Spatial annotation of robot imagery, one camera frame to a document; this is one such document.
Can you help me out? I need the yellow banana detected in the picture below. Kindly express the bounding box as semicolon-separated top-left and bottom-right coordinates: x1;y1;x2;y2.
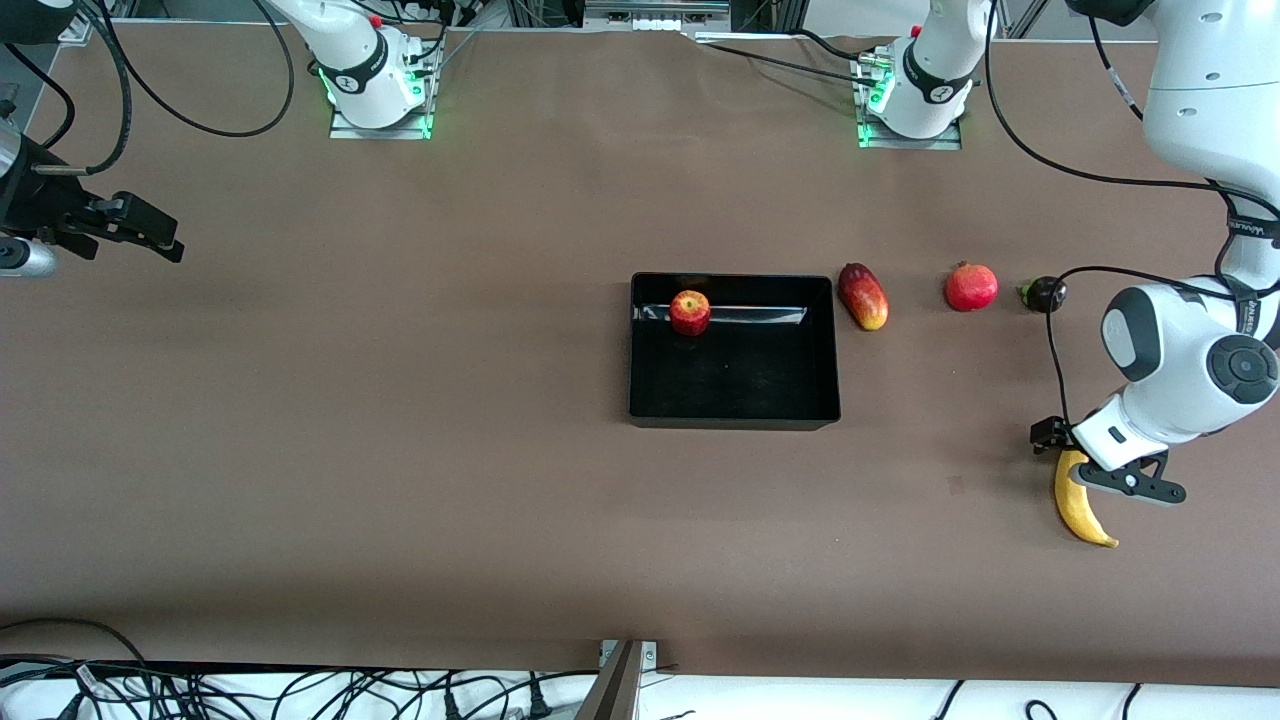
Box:
1054;450;1120;549

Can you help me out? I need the black plastic box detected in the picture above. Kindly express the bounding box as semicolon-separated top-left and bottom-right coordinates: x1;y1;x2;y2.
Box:
628;272;841;431

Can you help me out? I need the red apple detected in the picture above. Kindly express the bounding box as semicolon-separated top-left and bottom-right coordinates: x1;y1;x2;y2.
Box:
669;290;712;337

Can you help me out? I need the dark purple eggplant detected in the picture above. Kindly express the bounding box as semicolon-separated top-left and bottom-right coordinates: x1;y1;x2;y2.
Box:
1017;276;1069;315

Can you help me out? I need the red pomegranate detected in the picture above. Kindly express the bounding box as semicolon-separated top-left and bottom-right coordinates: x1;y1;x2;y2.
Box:
945;261;1000;313

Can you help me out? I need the red yellow mango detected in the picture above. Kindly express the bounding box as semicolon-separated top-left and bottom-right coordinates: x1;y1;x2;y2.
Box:
838;262;890;332

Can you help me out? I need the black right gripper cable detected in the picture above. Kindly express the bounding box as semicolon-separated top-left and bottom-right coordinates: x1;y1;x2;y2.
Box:
30;0;134;177

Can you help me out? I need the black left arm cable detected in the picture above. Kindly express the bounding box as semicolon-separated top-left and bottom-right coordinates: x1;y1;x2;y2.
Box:
983;0;1280;426

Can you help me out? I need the short black right arm cable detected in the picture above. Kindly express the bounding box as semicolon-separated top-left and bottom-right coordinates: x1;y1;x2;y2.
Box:
0;42;78;151

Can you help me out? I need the long looping black cable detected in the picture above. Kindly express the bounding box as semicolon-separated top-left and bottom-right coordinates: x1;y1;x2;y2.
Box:
100;0;297;139

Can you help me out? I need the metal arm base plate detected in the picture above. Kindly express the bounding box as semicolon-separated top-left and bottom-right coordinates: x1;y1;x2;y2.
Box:
328;60;436;141
855;55;964;151

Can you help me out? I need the arched black floor cable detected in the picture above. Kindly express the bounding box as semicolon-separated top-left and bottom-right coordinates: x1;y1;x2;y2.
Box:
0;617;151;669

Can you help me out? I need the thick black tabletop cable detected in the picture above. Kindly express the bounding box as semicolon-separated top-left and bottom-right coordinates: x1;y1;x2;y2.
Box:
795;28;886;63

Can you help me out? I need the thin black tabletop cable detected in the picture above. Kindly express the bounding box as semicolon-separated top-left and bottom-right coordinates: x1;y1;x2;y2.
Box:
695;42;869;81

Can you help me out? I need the aluminium profile post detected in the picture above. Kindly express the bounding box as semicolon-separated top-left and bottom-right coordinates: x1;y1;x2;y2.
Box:
575;640;643;720

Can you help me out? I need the silver frame rail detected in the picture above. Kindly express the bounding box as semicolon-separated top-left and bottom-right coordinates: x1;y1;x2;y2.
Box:
583;0;733;33

